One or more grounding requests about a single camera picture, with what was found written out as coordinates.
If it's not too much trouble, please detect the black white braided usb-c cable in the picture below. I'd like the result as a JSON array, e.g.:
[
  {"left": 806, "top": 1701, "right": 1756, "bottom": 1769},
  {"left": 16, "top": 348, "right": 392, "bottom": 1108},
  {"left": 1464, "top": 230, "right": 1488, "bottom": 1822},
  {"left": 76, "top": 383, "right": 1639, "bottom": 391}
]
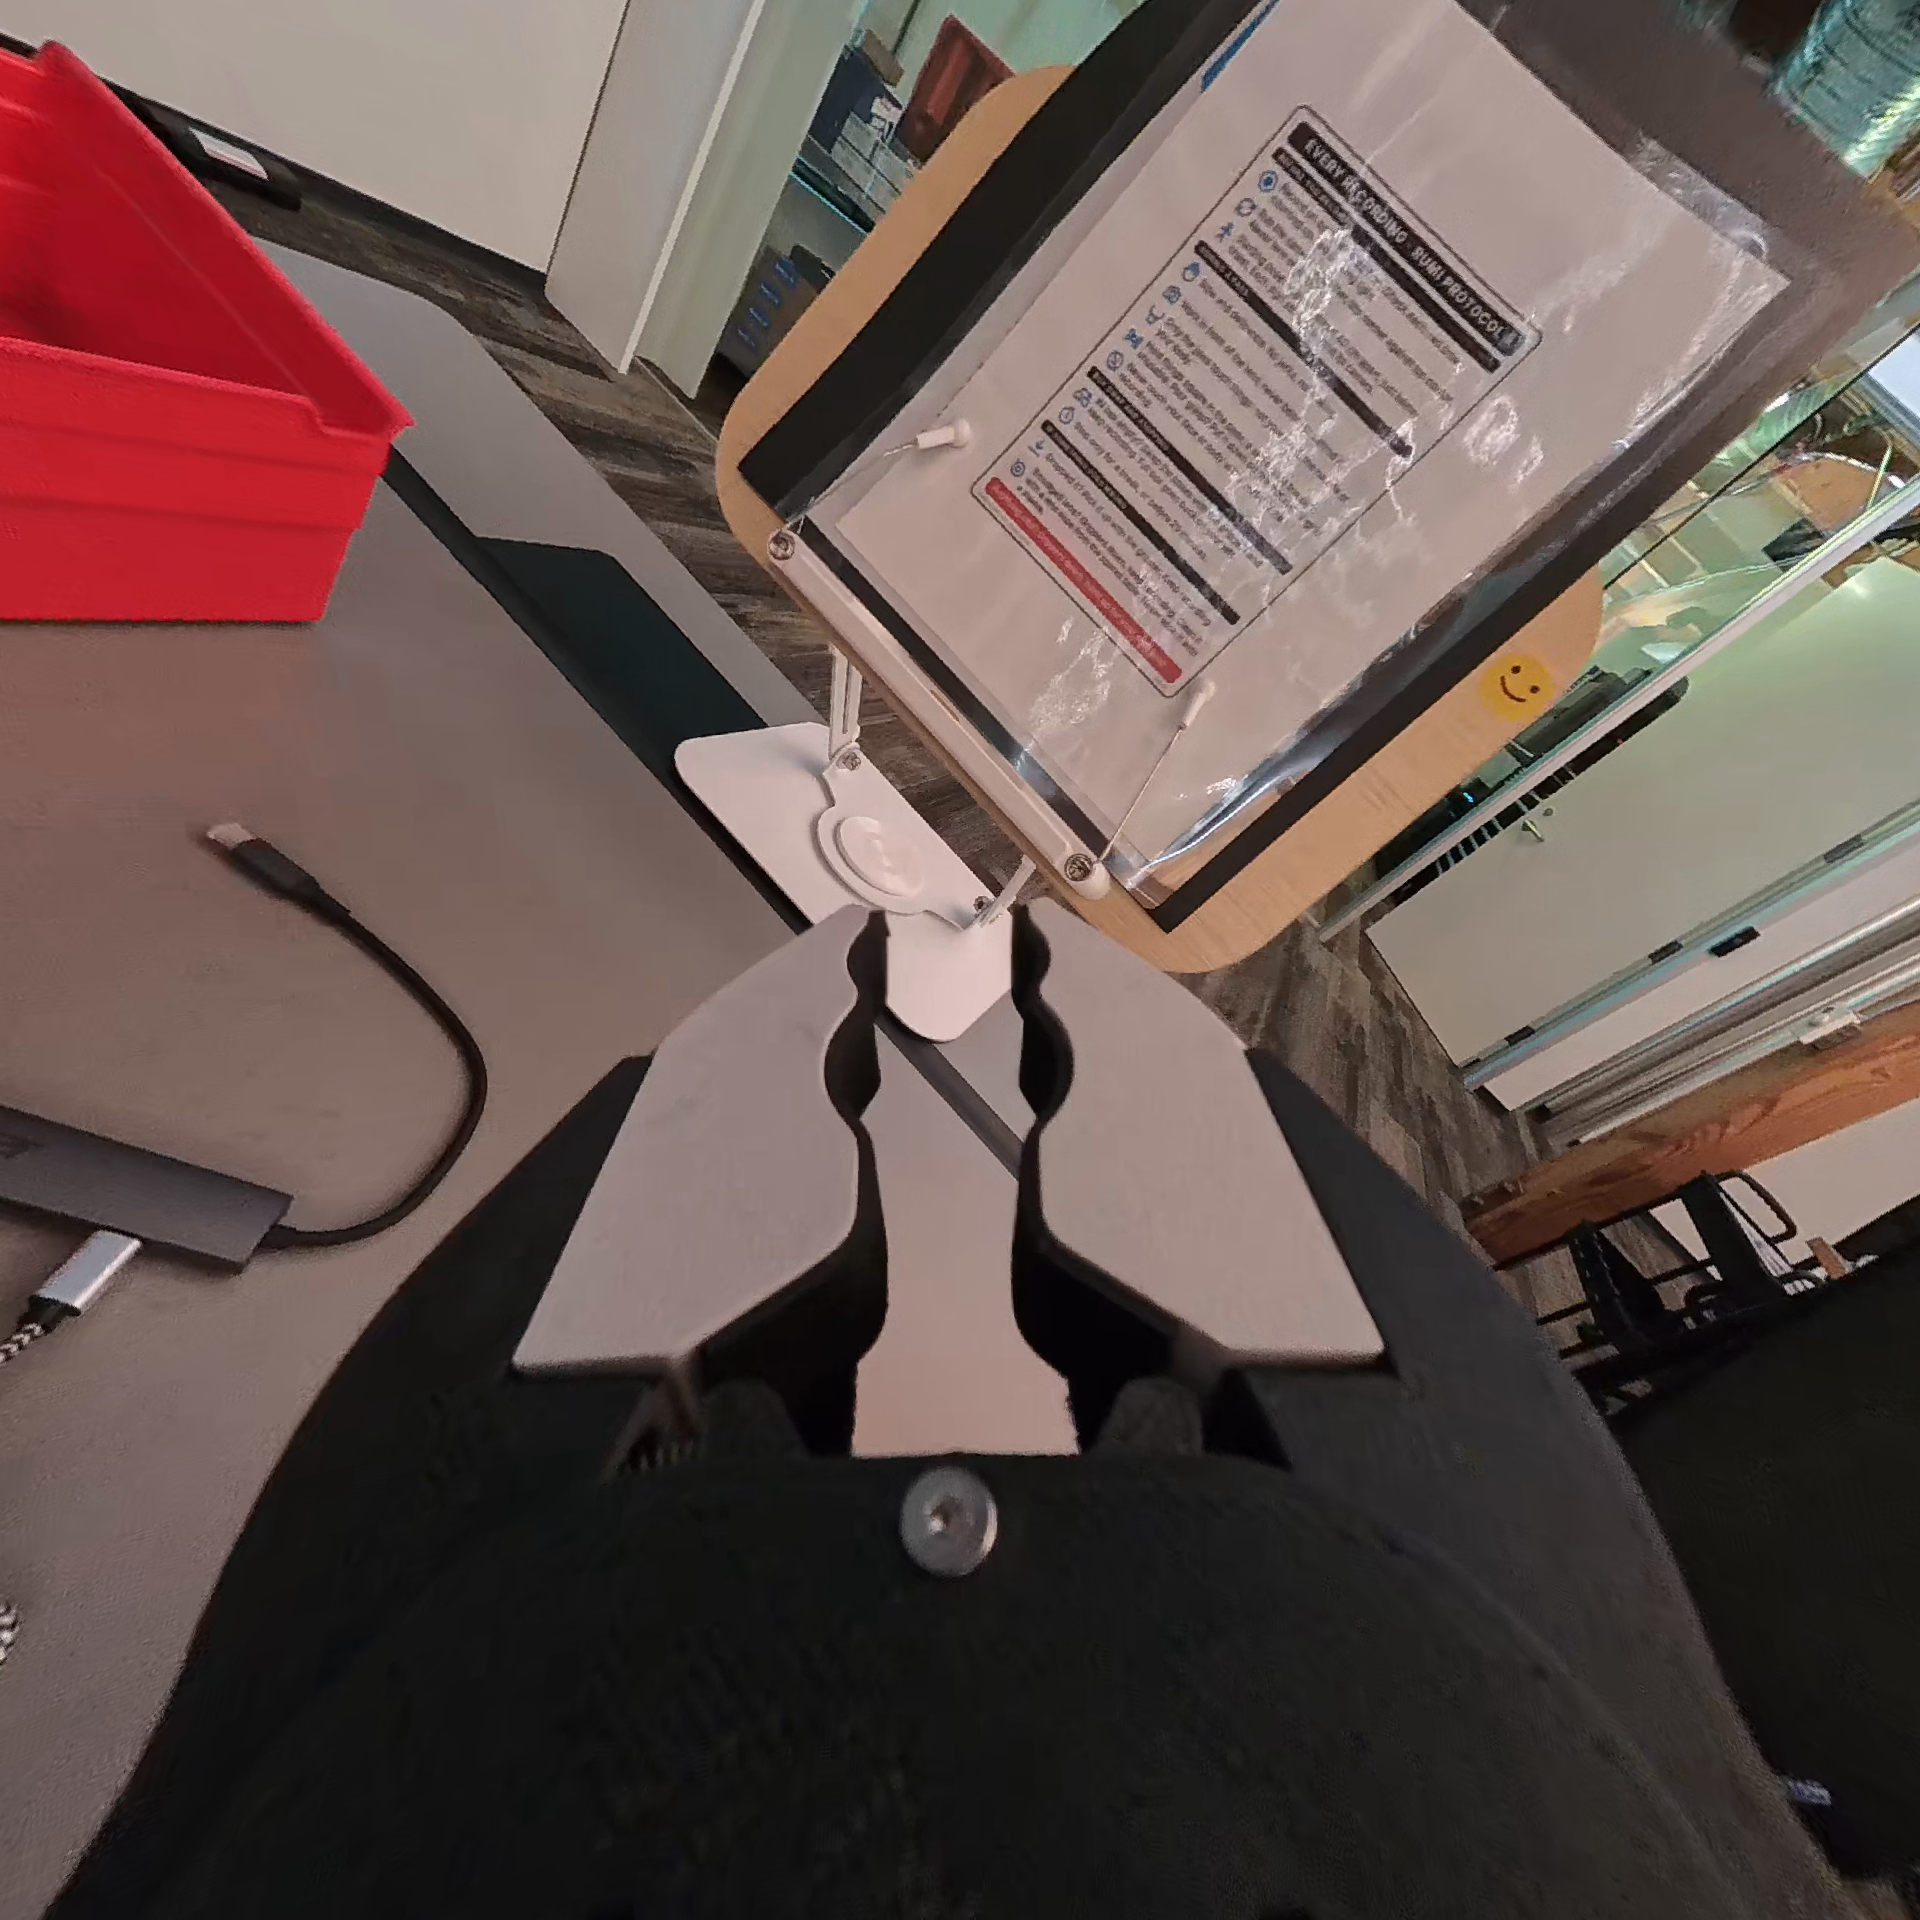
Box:
[{"left": 0, "top": 1230, "right": 144, "bottom": 1671}]

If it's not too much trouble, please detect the black metal cart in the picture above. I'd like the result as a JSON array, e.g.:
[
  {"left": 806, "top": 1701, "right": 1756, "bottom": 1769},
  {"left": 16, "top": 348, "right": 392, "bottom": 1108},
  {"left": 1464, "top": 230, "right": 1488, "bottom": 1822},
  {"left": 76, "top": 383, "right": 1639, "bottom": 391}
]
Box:
[{"left": 1545, "top": 1171, "right": 1823, "bottom": 1359}]

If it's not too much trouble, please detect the stack of storage boxes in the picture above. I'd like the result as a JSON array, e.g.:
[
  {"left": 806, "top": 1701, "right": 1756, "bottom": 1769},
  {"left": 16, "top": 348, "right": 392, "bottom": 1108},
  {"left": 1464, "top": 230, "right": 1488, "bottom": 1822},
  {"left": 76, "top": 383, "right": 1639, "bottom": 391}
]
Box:
[{"left": 726, "top": 239, "right": 838, "bottom": 378}]

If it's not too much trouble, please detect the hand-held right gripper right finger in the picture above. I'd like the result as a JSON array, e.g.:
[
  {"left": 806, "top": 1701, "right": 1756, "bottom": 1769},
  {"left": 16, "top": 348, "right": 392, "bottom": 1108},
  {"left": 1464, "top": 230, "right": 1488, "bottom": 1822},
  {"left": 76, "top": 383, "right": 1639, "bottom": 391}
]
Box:
[{"left": 1008, "top": 900, "right": 1384, "bottom": 1370}]

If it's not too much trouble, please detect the red plastic bin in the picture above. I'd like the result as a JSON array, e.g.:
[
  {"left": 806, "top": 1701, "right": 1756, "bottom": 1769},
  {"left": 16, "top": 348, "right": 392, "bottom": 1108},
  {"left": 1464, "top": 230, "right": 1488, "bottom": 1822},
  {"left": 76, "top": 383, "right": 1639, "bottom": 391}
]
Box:
[{"left": 0, "top": 42, "right": 413, "bottom": 621}]

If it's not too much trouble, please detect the dark desk mat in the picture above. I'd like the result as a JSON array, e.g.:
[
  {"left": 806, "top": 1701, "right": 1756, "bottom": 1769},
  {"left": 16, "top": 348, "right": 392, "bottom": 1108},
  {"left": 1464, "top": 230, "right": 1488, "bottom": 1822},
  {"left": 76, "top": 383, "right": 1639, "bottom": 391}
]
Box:
[{"left": 479, "top": 538, "right": 781, "bottom": 753}]

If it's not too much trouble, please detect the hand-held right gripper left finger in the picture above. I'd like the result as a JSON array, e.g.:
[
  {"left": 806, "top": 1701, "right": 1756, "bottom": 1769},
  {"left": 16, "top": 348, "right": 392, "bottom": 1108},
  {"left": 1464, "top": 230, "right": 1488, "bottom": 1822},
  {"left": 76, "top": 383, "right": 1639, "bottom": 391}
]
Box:
[{"left": 509, "top": 902, "right": 898, "bottom": 1374}]

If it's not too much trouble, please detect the orange box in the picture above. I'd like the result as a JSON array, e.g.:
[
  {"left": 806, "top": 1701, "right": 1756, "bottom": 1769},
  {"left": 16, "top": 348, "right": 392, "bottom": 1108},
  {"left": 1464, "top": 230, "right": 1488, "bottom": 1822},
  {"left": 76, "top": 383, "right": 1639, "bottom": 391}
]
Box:
[{"left": 912, "top": 12, "right": 994, "bottom": 109}]

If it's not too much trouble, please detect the small black device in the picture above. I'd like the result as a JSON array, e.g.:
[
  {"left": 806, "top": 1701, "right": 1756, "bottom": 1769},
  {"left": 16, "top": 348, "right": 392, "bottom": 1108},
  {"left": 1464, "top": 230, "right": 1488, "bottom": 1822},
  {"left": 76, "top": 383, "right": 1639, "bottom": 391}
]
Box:
[{"left": 175, "top": 123, "right": 303, "bottom": 209}]

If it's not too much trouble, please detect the grey usb hub with cable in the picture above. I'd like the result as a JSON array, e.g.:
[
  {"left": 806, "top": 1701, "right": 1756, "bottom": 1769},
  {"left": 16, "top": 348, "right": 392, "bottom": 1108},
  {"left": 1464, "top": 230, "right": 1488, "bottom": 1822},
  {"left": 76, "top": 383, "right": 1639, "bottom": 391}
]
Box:
[{"left": 0, "top": 815, "right": 488, "bottom": 1274}]

